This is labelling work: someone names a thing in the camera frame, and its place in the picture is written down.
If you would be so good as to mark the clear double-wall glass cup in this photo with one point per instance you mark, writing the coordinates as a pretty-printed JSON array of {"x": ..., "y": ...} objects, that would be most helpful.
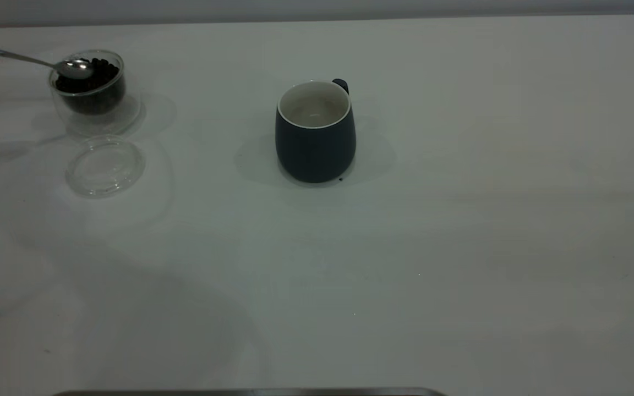
[{"x": 77, "y": 121}]

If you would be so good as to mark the dark coffee beans heap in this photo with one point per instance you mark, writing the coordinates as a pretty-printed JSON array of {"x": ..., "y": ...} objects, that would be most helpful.
[{"x": 102, "y": 88}]

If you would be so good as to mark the clear round glass lid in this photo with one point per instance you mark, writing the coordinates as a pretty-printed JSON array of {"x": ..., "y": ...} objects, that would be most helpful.
[{"x": 105, "y": 177}]

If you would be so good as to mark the dark blue ceramic mug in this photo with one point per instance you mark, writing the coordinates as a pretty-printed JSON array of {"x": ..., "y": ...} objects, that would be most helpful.
[{"x": 314, "y": 154}]

